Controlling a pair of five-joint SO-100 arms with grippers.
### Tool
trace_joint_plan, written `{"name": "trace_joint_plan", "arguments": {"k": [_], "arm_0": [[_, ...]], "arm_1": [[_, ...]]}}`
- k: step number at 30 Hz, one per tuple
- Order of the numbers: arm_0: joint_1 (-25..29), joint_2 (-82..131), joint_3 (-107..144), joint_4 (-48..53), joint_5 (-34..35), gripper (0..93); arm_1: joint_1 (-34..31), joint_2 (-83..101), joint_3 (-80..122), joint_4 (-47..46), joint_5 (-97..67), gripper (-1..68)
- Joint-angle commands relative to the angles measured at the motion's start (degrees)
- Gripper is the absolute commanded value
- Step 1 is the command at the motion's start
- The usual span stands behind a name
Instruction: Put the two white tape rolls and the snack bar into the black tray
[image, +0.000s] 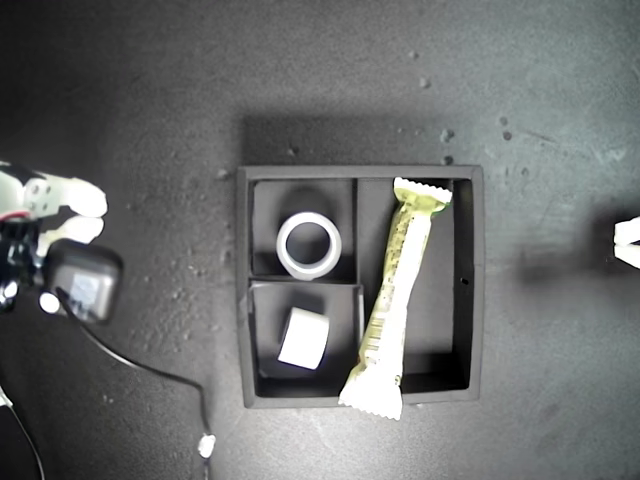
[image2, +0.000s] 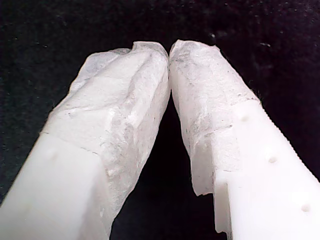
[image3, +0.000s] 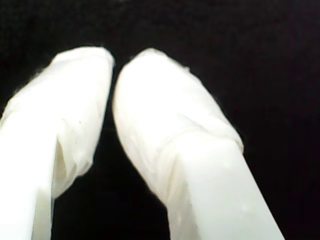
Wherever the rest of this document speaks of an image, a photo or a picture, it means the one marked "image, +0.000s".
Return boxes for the white tape roll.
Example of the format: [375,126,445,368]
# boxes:
[275,212,344,281]
[277,307,330,371]

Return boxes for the snack bar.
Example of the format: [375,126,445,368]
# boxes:
[338,177,454,421]

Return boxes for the black tray with wells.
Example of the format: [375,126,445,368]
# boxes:
[237,164,485,410]

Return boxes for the black camera cable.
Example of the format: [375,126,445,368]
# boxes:
[53,287,217,480]

